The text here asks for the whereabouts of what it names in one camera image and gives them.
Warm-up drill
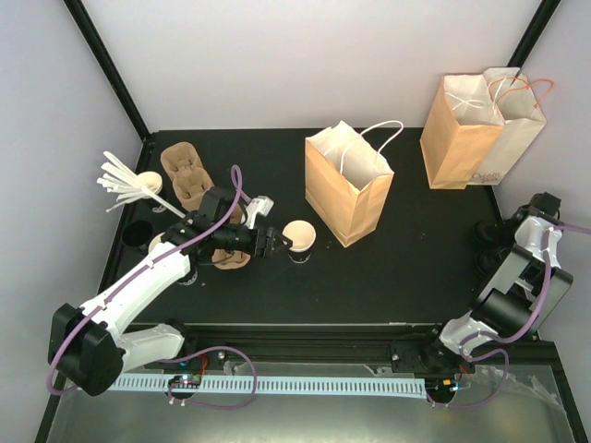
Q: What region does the black paper coffee cup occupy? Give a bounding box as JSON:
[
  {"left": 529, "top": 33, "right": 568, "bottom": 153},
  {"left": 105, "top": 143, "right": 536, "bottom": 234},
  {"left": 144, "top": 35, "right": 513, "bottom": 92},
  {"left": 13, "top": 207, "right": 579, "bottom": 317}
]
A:
[{"left": 283, "top": 220, "right": 316, "bottom": 264}]

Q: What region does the small brown paper bag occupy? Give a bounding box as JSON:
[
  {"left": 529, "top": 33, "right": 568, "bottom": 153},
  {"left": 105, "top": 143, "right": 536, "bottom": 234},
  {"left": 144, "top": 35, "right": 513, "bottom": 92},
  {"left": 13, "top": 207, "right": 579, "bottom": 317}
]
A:
[{"left": 305, "top": 120, "right": 404, "bottom": 247}]

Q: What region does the stack of paper cups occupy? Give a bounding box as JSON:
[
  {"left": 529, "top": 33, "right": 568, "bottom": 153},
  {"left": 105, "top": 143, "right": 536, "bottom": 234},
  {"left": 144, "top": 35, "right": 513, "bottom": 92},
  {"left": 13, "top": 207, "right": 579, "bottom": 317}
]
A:
[{"left": 147, "top": 233, "right": 200, "bottom": 288}]

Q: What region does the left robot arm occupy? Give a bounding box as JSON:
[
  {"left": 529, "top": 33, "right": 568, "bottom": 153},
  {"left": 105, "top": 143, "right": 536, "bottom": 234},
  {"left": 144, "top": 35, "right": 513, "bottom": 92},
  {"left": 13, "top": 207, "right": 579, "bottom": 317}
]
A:
[{"left": 48, "top": 187, "right": 293, "bottom": 396}]

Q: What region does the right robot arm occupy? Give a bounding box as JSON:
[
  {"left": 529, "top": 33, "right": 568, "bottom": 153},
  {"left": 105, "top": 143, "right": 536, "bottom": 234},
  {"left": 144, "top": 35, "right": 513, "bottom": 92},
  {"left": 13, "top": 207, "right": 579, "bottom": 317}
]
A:
[{"left": 419, "top": 192, "right": 573, "bottom": 372}]

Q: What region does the stack of pulp cup carriers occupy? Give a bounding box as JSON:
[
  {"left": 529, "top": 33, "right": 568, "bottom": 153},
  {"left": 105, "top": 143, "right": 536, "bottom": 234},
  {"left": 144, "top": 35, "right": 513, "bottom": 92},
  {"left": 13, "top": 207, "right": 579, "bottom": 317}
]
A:
[{"left": 161, "top": 141, "right": 214, "bottom": 211}]

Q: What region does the cup holding straws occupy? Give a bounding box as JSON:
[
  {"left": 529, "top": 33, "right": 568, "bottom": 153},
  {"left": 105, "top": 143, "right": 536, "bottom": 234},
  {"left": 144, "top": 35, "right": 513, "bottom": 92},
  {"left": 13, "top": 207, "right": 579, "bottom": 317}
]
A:
[{"left": 138, "top": 171, "right": 163, "bottom": 195}]

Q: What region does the black cup lids stack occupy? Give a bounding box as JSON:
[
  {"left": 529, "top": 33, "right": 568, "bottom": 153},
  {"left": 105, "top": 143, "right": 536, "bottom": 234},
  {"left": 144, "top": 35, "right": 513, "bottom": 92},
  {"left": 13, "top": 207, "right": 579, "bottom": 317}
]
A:
[{"left": 473, "top": 221, "right": 514, "bottom": 246}]

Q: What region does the large brown paper bag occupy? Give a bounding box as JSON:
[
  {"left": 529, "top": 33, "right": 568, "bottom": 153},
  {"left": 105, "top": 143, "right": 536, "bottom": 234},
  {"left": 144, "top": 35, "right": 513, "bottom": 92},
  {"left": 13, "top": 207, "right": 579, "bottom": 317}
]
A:
[{"left": 420, "top": 74, "right": 504, "bottom": 189}]

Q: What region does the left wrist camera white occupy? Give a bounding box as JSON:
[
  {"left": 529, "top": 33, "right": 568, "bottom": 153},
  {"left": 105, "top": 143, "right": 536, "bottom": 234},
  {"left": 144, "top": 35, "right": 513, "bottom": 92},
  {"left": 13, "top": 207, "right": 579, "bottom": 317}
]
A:
[{"left": 245, "top": 196, "right": 274, "bottom": 230}]

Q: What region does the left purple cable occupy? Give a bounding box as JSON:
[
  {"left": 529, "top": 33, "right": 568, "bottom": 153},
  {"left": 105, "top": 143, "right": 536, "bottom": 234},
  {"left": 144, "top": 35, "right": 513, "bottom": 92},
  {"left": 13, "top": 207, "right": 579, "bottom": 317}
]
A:
[{"left": 48, "top": 164, "right": 253, "bottom": 397}]

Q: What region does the light blue cable duct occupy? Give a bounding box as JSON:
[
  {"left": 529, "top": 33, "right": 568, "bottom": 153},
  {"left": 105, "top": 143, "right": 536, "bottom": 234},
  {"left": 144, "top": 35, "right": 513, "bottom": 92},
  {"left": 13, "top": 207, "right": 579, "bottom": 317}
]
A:
[{"left": 110, "top": 374, "right": 427, "bottom": 400}]

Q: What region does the white paper bag orange handle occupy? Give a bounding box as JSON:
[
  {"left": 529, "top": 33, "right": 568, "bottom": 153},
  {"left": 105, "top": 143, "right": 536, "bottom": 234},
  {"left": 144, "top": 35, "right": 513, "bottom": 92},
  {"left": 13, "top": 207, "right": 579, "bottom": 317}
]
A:
[{"left": 469, "top": 67, "right": 554, "bottom": 186}]

